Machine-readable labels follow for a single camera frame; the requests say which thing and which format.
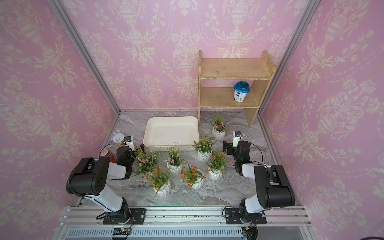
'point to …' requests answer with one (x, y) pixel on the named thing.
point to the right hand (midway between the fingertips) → (232, 140)
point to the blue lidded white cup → (241, 88)
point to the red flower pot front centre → (192, 176)
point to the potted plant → (219, 128)
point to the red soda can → (105, 152)
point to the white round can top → (118, 138)
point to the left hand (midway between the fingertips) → (137, 144)
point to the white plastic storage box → (161, 132)
